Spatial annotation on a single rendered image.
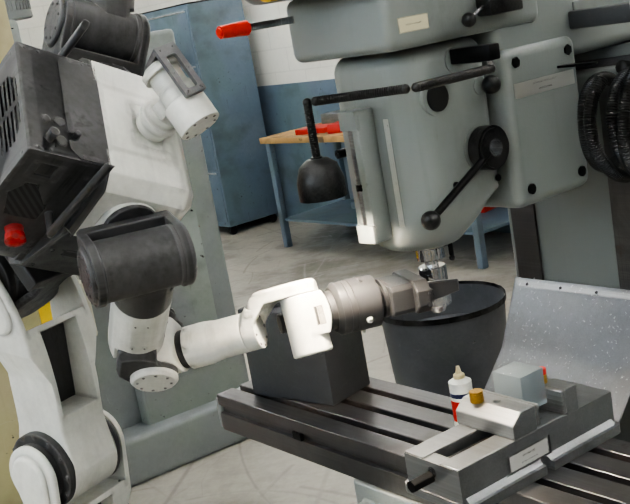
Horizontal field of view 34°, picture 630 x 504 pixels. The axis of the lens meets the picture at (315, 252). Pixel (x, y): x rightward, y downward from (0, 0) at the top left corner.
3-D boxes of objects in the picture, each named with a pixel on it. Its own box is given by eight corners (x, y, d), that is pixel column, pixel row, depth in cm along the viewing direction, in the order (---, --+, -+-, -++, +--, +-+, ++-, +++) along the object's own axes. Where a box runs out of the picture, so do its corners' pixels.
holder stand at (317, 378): (333, 406, 201) (316, 308, 196) (253, 394, 215) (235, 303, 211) (371, 383, 209) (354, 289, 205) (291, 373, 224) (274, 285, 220)
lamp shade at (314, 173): (291, 205, 153) (284, 164, 151) (312, 194, 159) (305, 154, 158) (335, 201, 149) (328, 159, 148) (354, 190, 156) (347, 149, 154)
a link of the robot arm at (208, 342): (257, 366, 170) (152, 393, 175) (252, 311, 175) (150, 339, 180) (230, 341, 161) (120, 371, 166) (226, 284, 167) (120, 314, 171)
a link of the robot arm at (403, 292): (428, 269, 165) (358, 286, 162) (436, 326, 167) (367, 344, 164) (399, 256, 177) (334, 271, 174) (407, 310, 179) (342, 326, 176)
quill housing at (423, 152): (433, 260, 158) (401, 50, 151) (347, 251, 174) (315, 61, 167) (516, 228, 169) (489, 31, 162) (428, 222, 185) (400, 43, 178)
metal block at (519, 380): (524, 414, 161) (519, 378, 159) (496, 406, 165) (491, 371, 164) (547, 402, 163) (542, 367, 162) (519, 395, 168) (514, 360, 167)
